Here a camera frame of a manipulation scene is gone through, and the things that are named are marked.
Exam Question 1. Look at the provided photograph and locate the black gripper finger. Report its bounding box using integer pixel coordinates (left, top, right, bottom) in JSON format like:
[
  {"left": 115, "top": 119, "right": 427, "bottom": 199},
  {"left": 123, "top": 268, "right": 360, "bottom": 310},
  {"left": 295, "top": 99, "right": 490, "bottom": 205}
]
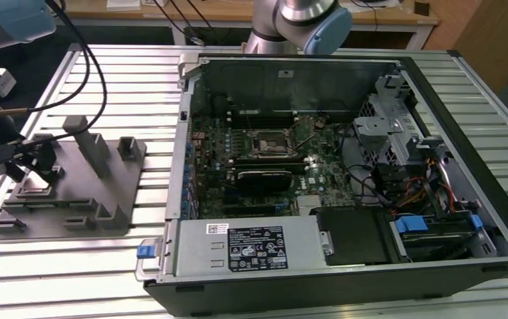
[
  {"left": 4, "top": 154, "right": 33, "bottom": 184},
  {"left": 21, "top": 134, "right": 58, "bottom": 187}
]

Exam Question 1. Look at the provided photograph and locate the black PC case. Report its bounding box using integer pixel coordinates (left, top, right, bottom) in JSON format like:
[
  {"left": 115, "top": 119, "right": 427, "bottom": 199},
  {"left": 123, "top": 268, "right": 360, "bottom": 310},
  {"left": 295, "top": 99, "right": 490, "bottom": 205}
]
[{"left": 141, "top": 49, "right": 508, "bottom": 318}]

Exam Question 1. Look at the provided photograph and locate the grey plastic case foot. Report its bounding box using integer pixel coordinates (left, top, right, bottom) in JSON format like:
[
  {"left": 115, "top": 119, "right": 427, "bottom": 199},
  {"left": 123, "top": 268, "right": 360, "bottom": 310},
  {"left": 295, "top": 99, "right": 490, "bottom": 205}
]
[{"left": 176, "top": 53, "right": 201, "bottom": 81}]

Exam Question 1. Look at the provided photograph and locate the hard disk in blue carrier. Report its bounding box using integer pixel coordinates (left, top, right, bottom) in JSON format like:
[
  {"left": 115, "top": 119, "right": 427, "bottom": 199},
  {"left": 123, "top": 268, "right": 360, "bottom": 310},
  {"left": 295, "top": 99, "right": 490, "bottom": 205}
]
[{"left": 392, "top": 214, "right": 484, "bottom": 263}]

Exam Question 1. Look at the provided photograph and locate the metal case handle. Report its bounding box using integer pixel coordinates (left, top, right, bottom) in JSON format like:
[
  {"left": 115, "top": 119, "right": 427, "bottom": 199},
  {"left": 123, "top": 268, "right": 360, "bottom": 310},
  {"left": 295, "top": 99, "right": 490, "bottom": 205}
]
[{"left": 133, "top": 236, "right": 168, "bottom": 282}]

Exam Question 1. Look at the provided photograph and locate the grey plastic latch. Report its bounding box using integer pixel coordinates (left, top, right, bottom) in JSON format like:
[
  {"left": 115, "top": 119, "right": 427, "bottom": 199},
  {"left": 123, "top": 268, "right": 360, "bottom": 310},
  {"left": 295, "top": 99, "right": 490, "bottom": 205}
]
[{"left": 406, "top": 135, "right": 444, "bottom": 157}]

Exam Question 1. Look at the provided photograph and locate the yellow wire bundle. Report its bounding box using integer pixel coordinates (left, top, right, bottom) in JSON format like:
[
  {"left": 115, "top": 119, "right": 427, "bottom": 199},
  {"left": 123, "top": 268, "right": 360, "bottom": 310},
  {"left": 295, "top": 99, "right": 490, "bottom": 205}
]
[{"left": 392, "top": 185, "right": 435, "bottom": 209}]

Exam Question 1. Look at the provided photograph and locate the green motherboard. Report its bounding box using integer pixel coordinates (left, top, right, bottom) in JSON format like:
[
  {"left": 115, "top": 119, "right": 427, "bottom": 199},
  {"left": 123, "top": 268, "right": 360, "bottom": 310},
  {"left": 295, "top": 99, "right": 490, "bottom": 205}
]
[{"left": 189, "top": 111, "right": 372, "bottom": 221}]

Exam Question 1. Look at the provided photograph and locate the grey power supply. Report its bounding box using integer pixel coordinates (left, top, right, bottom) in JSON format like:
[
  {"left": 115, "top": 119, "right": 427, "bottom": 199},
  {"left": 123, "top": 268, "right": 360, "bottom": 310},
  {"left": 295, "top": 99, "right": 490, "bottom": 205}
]
[{"left": 157, "top": 217, "right": 328, "bottom": 277}]

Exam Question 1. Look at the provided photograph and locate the silver CPU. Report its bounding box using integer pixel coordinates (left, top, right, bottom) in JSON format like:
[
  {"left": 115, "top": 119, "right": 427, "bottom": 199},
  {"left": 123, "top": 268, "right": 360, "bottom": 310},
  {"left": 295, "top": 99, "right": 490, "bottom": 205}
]
[{"left": 18, "top": 174, "right": 53, "bottom": 194}]

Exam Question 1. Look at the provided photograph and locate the CPU socket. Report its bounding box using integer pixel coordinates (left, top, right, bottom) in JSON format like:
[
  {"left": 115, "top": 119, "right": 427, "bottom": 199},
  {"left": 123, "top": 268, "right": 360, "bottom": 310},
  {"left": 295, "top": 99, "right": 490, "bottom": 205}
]
[{"left": 244, "top": 130, "right": 298, "bottom": 158}]

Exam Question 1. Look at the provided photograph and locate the metal drive cage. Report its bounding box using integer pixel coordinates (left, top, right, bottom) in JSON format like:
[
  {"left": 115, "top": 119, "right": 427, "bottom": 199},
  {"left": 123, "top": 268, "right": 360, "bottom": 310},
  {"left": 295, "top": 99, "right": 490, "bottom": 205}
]
[{"left": 351, "top": 74, "right": 432, "bottom": 167}]

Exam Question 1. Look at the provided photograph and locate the wooden desk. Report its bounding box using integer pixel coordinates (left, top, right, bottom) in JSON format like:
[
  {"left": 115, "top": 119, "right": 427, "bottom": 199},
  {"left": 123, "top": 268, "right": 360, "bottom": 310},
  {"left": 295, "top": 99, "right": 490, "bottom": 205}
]
[{"left": 52, "top": 0, "right": 440, "bottom": 46}]

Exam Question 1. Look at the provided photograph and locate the thin hanging cable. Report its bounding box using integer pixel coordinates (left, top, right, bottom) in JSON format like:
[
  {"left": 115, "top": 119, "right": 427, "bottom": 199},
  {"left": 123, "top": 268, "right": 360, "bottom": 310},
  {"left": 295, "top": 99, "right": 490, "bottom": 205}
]
[{"left": 159, "top": 0, "right": 221, "bottom": 46}]

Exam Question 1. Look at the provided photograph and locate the green RAM stick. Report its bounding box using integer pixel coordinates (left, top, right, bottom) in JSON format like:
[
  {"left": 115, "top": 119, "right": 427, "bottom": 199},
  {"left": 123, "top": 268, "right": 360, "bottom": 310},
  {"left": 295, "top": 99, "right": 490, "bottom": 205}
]
[{"left": 233, "top": 161, "right": 307, "bottom": 175}]

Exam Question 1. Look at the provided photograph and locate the black expansion slot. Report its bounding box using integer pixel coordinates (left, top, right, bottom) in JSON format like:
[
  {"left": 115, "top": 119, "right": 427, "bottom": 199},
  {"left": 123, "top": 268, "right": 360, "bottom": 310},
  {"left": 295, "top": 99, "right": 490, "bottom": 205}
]
[{"left": 223, "top": 205, "right": 281, "bottom": 216}]

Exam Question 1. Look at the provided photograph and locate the black graphics card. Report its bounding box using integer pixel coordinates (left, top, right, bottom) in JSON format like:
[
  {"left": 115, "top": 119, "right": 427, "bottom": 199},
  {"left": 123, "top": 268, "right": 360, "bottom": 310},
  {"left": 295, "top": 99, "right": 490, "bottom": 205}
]
[{"left": 233, "top": 168, "right": 295, "bottom": 196}]

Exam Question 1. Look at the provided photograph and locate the silver heatsink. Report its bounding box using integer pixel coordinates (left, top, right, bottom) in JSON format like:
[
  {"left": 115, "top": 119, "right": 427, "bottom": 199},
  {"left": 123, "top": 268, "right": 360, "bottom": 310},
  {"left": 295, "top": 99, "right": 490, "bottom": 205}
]
[{"left": 295, "top": 195, "right": 324, "bottom": 217}]

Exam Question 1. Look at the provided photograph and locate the black cable in case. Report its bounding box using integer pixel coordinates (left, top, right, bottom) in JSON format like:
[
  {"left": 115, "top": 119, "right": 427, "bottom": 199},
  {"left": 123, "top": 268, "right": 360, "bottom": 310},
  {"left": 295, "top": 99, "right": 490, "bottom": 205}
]
[{"left": 339, "top": 131, "right": 392, "bottom": 209}]

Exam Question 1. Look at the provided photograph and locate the grey parts rack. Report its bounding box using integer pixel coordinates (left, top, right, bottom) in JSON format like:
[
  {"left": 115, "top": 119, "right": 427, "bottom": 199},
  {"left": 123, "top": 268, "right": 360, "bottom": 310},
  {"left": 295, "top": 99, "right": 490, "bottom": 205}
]
[{"left": 0, "top": 114, "right": 148, "bottom": 241}]

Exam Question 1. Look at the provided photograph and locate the black camera cable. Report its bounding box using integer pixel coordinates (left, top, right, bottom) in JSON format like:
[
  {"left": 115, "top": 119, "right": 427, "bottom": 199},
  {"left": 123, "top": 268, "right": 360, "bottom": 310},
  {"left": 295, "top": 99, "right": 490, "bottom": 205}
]
[
  {"left": 8, "top": 0, "right": 108, "bottom": 148},
  {"left": 25, "top": 0, "right": 95, "bottom": 113}
]

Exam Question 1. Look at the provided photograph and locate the red wire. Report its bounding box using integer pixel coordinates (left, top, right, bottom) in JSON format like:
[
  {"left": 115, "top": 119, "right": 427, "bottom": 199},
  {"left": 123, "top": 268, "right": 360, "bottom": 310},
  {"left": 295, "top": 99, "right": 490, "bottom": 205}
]
[{"left": 444, "top": 181, "right": 458, "bottom": 213}]

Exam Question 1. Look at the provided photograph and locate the black plastic shroud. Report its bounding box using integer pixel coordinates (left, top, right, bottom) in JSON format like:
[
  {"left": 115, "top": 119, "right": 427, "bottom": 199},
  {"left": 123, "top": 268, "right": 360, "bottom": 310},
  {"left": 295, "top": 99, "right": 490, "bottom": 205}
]
[{"left": 314, "top": 205, "right": 400, "bottom": 266}]

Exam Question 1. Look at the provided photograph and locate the wooden cabinet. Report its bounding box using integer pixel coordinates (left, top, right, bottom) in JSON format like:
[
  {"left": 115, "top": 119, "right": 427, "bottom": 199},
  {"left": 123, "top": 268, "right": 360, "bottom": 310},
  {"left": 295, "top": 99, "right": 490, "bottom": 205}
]
[{"left": 424, "top": 0, "right": 508, "bottom": 94}]

